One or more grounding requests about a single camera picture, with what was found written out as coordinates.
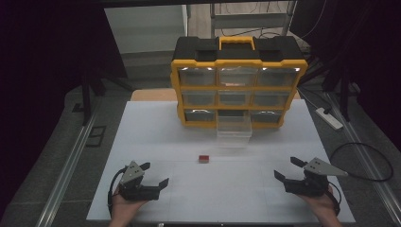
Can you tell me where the person's left hand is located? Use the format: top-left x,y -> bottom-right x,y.
108,185 -> 149,227

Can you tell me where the set of clear closed drawers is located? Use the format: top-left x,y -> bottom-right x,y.
177,66 -> 301,124

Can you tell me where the grey metal shelf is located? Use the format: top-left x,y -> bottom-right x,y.
209,0 -> 299,38

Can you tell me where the left hand-held gripper cable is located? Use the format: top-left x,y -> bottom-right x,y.
107,166 -> 128,219

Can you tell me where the black floor socket plate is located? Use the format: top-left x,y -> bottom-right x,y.
85,125 -> 108,148

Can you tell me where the black metal stand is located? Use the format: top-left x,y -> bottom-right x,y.
298,55 -> 361,123
79,67 -> 135,127

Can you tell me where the hand-held gripper cable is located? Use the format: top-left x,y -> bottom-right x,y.
107,166 -> 128,219
327,181 -> 342,218

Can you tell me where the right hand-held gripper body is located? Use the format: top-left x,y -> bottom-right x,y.
283,156 -> 349,198

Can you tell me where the wooden table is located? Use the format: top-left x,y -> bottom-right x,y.
130,87 -> 303,102

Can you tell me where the aluminium floor rail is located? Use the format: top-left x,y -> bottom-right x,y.
325,90 -> 401,227
33,103 -> 99,227

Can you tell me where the white power strip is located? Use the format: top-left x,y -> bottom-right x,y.
314,106 -> 344,131

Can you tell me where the right hand-held gripper cable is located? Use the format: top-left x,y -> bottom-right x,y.
327,181 -> 342,218

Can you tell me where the clear plastic drawer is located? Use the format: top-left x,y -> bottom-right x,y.
216,114 -> 253,148

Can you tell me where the yellow black drawer organizer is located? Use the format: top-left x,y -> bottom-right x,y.
169,35 -> 309,130

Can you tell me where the person's right hand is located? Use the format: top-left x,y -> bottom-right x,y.
297,185 -> 343,227

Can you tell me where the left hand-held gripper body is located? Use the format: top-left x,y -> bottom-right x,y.
117,160 -> 161,202

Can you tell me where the black looped cable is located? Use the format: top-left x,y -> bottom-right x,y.
328,142 -> 394,183

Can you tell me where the pale red flat item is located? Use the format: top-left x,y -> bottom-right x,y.
220,81 -> 247,88

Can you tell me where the white cabinet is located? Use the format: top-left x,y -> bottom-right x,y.
103,4 -> 190,55

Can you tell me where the power strip cable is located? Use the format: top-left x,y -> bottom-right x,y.
297,87 -> 320,111

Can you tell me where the dark curtain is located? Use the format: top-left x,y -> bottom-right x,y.
288,0 -> 401,153
0,0 -> 129,221

